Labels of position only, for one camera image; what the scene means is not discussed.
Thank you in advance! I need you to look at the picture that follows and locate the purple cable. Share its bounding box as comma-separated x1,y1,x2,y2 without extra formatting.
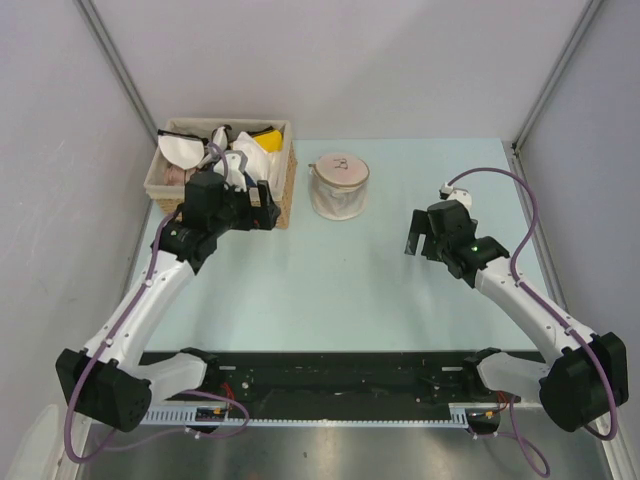
447,167,618,476
65,141,251,464

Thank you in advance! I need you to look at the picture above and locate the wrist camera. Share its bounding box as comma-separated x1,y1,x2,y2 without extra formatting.
439,183,473,212
213,150,247,191

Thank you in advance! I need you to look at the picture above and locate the white mesh laundry bag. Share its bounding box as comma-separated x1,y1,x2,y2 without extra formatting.
309,152,370,221

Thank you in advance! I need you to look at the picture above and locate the white bra black trim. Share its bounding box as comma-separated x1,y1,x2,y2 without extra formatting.
157,129,206,170

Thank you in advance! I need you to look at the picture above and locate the white slotted cable duct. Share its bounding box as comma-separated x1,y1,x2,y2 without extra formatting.
141,403,498,429

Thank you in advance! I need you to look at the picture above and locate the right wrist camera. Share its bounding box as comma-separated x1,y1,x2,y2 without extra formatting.
439,183,473,212

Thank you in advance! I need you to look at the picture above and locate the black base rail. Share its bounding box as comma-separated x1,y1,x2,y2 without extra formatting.
139,349,546,421

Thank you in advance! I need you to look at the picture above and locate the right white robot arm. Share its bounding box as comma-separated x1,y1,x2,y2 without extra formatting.
405,200,629,432

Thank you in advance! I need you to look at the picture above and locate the yellow bra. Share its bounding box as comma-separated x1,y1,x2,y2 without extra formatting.
253,129,284,153

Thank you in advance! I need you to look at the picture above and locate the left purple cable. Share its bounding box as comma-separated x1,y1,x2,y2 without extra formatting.
65,141,251,464

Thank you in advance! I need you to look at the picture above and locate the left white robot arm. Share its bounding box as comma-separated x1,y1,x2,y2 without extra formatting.
55,172,280,432

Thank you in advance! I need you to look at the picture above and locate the wicker basket with liner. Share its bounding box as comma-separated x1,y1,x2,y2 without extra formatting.
143,116,299,231

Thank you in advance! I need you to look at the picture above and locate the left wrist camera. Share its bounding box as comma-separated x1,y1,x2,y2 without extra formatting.
213,150,247,191

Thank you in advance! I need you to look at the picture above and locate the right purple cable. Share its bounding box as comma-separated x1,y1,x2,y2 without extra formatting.
447,167,618,476

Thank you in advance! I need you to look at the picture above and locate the pink beige bra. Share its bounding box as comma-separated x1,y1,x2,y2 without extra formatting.
163,165,197,187

